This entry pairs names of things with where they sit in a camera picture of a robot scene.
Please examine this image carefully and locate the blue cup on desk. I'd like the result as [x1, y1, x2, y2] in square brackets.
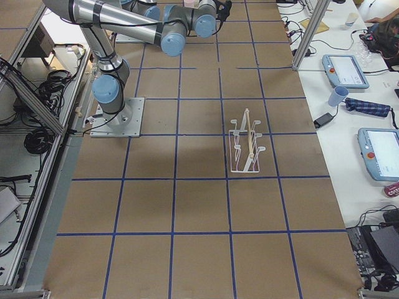
[327, 86, 349, 107]

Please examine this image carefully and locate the black power adapter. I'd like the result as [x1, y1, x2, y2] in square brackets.
[313, 113, 335, 129]

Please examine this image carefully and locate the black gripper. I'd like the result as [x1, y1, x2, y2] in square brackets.
[214, 0, 232, 21]

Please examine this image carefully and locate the white wire cup rack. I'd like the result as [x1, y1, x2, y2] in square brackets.
[228, 108, 266, 174]

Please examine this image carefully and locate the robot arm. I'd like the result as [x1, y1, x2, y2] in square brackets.
[44, 1, 232, 132]

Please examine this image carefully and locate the aluminium frame post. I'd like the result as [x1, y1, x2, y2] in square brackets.
[292, 0, 330, 70]

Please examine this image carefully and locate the teach pendant tablet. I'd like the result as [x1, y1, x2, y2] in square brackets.
[322, 54, 369, 89]

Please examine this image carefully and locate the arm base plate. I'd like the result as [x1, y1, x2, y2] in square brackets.
[89, 98, 145, 138]

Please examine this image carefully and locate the blue checked umbrella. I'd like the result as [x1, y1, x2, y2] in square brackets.
[345, 98, 392, 118]

